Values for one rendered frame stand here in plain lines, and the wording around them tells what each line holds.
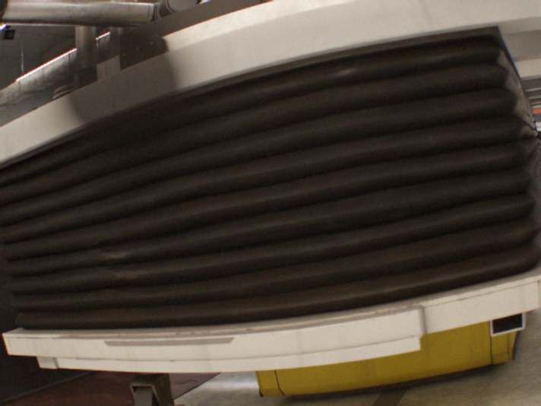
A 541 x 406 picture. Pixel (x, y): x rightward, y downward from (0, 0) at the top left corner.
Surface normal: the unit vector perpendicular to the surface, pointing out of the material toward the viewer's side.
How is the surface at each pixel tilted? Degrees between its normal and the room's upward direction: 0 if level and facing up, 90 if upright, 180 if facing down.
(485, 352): 90
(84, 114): 90
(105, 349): 90
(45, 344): 90
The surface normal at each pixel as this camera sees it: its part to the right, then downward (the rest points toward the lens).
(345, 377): -0.40, 0.11
